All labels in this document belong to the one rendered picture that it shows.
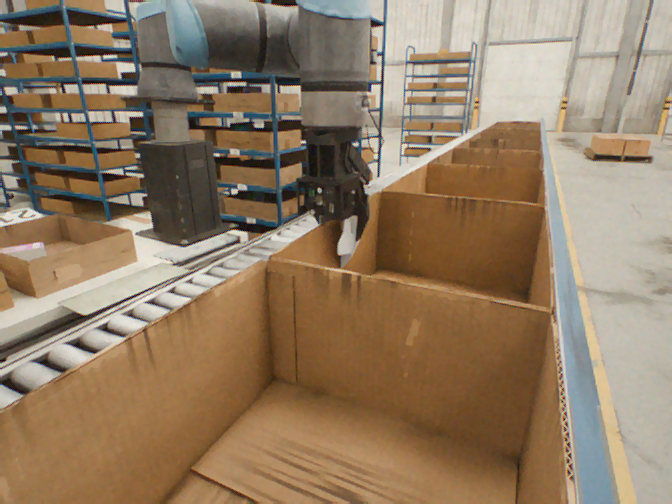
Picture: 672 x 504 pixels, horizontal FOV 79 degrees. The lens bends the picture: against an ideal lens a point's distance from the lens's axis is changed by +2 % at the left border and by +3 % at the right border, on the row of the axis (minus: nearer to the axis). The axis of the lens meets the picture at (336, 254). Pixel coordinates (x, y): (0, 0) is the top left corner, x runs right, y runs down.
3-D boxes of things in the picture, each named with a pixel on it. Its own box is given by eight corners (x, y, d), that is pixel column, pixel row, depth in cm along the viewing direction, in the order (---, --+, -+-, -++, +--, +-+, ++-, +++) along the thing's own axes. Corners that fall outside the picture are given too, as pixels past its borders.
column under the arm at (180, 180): (135, 235, 146) (116, 141, 134) (192, 218, 167) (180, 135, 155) (184, 247, 134) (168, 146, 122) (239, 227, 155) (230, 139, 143)
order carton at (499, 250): (376, 269, 84) (379, 189, 78) (530, 296, 73) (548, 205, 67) (271, 381, 51) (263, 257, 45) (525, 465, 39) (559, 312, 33)
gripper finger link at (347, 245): (327, 278, 60) (325, 219, 57) (343, 264, 65) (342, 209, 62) (346, 281, 59) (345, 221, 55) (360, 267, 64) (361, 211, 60)
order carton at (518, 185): (421, 221, 117) (426, 162, 111) (533, 234, 106) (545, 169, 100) (375, 269, 84) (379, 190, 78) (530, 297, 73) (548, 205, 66)
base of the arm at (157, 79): (124, 96, 131) (120, 62, 128) (175, 100, 146) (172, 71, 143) (162, 95, 121) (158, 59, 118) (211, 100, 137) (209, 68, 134)
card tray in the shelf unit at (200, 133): (157, 143, 258) (155, 127, 254) (193, 139, 283) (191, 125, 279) (205, 147, 241) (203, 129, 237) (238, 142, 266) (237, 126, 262)
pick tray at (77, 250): (66, 241, 140) (59, 213, 136) (139, 261, 123) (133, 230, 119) (-36, 270, 117) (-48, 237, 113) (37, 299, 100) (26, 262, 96)
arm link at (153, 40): (140, 66, 134) (134, 6, 129) (195, 71, 141) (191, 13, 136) (139, 60, 121) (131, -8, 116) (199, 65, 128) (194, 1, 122)
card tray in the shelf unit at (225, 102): (213, 112, 232) (211, 93, 228) (245, 110, 257) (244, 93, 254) (272, 113, 216) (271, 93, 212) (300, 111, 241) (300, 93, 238)
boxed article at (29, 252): (5, 262, 121) (0, 248, 119) (46, 255, 126) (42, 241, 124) (4, 268, 116) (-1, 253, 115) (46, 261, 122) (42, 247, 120)
